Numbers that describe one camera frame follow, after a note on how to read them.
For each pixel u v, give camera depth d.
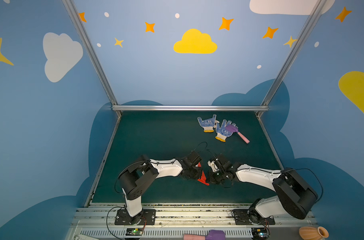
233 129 1.11
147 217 0.75
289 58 0.88
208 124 1.14
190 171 0.76
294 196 0.44
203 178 0.87
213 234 0.69
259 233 0.71
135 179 0.48
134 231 0.71
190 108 1.18
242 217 0.74
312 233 0.61
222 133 1.10
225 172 0.69
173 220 0.74
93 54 0.86
